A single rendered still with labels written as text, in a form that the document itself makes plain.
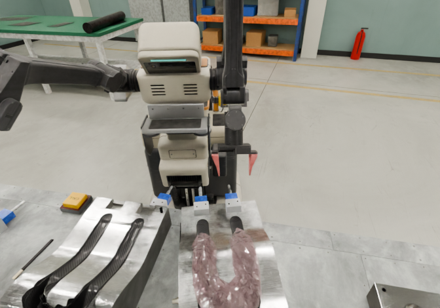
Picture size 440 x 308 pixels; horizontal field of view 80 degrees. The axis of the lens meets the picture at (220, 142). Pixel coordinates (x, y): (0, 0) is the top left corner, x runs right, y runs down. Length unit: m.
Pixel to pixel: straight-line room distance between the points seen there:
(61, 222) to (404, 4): 5.80
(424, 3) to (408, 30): 0.43
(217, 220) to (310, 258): 0.30
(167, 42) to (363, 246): 0.91
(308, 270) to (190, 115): 0.67
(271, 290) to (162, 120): 0.70
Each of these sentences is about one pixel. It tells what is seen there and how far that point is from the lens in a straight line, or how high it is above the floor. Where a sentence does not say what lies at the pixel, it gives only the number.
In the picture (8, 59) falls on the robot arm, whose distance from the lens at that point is 0.70.
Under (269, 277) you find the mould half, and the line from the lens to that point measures 0.76.
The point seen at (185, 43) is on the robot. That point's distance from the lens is 0.93.
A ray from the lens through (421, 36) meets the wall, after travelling 6.16.
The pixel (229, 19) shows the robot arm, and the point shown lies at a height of 1.43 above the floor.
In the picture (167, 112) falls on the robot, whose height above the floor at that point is 1.07.
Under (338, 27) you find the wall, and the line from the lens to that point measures 5.89.
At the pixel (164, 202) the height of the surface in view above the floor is 0.85.
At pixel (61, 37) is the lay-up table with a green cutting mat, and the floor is 0.83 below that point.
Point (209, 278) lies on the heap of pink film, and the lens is 0.74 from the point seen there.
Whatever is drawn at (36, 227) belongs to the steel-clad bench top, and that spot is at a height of 0.80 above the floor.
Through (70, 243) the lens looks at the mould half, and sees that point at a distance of 0.92.
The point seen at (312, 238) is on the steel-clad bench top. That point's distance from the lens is 0.96.
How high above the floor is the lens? 1.54
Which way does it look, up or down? 34 degrees down
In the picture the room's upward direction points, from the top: 1 degrees counter-clockwise
